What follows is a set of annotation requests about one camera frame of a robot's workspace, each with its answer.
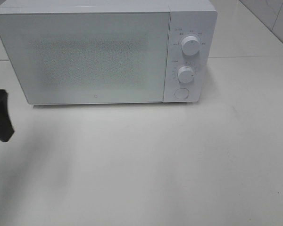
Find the white microwave oven body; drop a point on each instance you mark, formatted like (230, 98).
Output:
(186, 17)

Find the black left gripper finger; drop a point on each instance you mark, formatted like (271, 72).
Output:
(6, 128)

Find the white microwave door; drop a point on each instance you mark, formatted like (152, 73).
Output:
(88, 58)

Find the white timer knob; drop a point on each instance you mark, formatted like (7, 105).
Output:
(185, 74)

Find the round door release button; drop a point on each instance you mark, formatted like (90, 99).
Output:
(181, 93)

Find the upper white power knob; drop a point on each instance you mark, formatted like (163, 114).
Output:
(190, 45)

